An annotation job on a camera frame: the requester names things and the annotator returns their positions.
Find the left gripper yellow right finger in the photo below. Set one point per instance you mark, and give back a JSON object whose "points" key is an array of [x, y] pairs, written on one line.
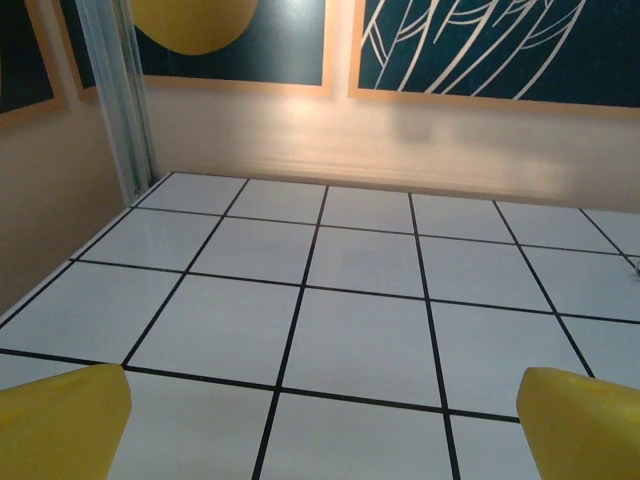
{"points": [[585, 435]]}

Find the aluminium frame post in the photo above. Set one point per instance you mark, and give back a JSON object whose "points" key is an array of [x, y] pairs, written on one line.
{"points": [[120, 100]]}

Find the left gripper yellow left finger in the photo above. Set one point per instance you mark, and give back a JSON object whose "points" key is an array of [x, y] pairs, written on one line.
{"points": [[55, 430]]}

